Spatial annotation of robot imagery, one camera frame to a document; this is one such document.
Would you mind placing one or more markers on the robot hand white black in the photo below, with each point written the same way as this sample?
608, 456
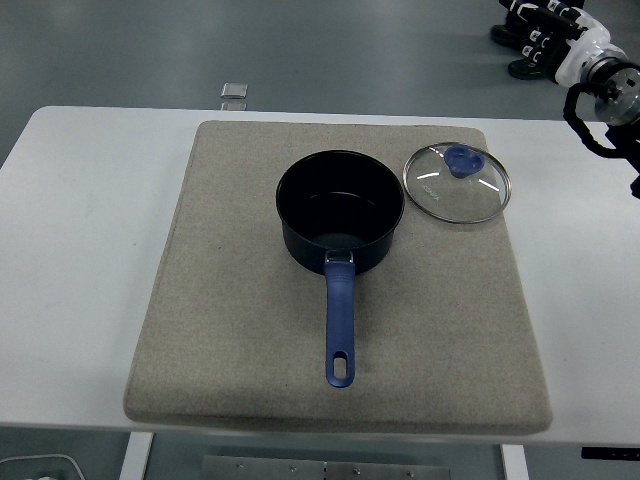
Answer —
580, 50

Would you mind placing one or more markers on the glass pot lid blue knob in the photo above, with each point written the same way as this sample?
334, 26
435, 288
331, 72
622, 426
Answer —
465, 200

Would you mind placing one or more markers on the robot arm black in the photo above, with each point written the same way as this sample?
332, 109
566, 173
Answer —
620, 95

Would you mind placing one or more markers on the person's foot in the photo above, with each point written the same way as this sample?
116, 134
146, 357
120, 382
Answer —
505, 36
522, 70

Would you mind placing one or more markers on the silver floor socket plate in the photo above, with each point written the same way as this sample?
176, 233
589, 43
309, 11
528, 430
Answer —
234, 90
233, 106

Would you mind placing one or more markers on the black table control panel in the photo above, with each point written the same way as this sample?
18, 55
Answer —
610, 453

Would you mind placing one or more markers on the white table leg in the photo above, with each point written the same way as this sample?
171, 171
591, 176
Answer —
515, 462
136, 455

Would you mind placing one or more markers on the beige fabric mat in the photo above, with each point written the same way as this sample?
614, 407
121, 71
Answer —
240, 300

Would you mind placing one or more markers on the grey metal plate with screws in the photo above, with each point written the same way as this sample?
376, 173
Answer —
260, 469

